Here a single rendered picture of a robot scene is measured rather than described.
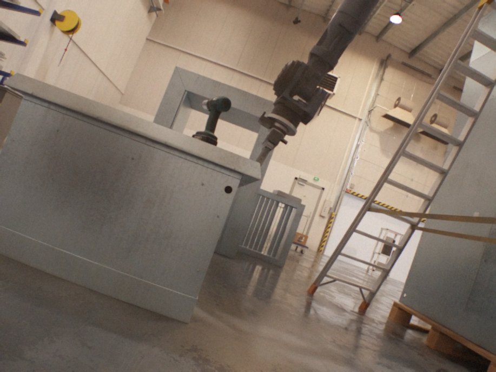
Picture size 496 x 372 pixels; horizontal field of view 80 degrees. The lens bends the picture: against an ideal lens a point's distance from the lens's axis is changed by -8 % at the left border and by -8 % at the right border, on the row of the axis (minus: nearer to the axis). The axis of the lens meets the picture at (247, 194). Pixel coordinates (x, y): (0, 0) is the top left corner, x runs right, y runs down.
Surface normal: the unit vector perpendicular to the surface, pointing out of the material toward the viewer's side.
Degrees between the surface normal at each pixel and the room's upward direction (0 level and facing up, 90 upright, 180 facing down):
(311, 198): 90
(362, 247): 90
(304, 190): 90
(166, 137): 67
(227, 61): 90
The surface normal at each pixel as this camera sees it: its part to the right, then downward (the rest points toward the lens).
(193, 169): 0.11, -0.01
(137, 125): 0.24, -0.37
